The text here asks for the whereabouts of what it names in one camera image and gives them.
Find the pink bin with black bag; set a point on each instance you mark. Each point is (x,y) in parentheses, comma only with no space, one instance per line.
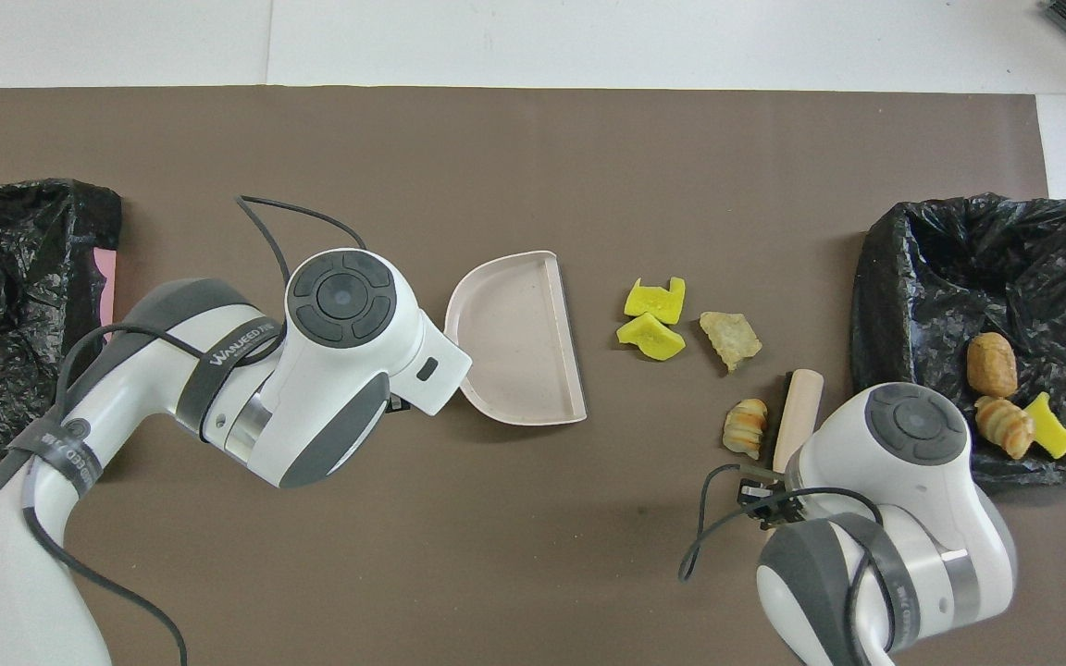
(6,277)

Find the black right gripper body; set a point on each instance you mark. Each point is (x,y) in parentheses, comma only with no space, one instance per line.
(778,499)

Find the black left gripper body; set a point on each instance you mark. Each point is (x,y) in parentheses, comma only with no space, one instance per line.
(400,405)

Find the notched yellow chunk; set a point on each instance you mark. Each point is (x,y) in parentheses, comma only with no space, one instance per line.
(655,302)

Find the yellow wedge chunk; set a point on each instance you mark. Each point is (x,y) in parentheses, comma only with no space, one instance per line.
(651,338)

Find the beige plastic dustpan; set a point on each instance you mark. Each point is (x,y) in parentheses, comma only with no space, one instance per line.
(524,342)

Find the yellow slice with green rind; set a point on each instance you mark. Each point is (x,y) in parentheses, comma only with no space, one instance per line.
(1051,430)

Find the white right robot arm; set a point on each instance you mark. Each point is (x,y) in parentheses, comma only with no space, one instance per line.
(922,481)

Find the beige brush black bristles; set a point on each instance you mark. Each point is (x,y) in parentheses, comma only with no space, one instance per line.
(799,416)

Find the small striped croissant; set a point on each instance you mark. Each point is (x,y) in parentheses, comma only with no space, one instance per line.
(746,427)

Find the brown table mat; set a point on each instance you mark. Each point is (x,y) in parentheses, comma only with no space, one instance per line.
(588,166)

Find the pale flaky pastry chunk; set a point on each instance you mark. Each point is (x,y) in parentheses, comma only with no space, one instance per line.
(730,338)

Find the flaky croissant pastry piece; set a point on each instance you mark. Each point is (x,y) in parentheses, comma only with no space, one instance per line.
(1005,427)

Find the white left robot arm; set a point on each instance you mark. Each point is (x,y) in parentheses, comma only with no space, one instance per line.
(348,370)

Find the brown bread roll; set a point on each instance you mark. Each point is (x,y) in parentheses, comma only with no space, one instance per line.
(992,365)

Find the bin lined with black bag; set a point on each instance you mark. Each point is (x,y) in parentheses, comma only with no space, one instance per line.
(959,277)

